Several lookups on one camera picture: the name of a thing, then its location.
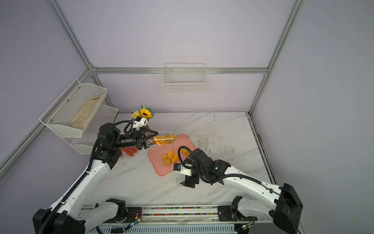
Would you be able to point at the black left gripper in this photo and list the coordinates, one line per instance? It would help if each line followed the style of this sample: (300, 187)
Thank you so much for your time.
(138, 138)

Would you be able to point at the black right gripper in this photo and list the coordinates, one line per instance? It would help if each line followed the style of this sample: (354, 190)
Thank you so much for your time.
(189, 180)

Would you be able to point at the brown and orange cookies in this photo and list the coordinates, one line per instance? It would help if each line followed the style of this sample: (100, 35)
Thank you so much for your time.
(168, 139)

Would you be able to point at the clear plastic cookie jar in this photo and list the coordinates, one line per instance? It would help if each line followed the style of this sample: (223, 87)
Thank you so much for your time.
(203, 143)

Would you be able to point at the clear plastic jar lid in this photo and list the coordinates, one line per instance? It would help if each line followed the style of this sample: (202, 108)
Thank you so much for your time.
(229, 150)

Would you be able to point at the clear jar with brown cookies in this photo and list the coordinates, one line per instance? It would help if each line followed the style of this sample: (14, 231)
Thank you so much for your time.
(160, 133)

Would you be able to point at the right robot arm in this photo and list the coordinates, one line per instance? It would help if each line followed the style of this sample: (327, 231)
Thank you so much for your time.
(242, 181)

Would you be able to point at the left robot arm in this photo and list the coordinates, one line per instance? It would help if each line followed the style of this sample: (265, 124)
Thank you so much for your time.
(104, 156)

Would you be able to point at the red rubber glove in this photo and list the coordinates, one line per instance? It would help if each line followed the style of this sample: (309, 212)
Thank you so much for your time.
(130, 151)

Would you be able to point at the pink plastic tray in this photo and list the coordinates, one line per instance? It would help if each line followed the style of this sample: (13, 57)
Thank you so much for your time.
(156, 152)

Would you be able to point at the yellow sunflower bouquet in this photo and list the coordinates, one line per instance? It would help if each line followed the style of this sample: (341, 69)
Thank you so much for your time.
(143, 112)

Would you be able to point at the beige cloth in basket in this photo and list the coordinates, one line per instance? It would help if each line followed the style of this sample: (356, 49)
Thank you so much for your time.
(81, 118)

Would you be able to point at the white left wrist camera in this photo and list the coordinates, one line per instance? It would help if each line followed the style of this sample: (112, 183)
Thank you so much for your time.
(139, 122)

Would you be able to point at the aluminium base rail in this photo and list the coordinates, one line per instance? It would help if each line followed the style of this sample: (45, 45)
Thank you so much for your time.
(178, 215)

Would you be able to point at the white wire wall basket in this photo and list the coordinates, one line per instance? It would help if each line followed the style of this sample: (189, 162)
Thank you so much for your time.
(183, 78)

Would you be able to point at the white mesh wall basket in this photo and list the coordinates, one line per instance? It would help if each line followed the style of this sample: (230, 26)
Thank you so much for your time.
(60, 113)

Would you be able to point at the aluminium frame profile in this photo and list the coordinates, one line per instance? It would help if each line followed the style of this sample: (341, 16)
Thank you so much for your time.
(95, 71)

